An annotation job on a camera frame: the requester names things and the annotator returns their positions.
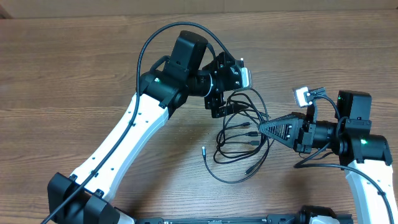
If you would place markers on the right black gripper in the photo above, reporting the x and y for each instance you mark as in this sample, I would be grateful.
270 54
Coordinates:
293 122

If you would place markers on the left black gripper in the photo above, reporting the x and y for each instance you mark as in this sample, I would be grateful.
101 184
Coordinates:
214 102

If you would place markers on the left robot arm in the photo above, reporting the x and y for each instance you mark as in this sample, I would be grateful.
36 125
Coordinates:
85 195

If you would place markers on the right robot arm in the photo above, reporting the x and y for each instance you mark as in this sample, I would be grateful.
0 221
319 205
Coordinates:
365 158

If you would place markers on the cardboard back panel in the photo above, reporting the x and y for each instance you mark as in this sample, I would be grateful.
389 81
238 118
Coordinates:
17 9

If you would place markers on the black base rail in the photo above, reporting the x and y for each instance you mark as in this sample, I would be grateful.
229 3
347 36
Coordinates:
269 219

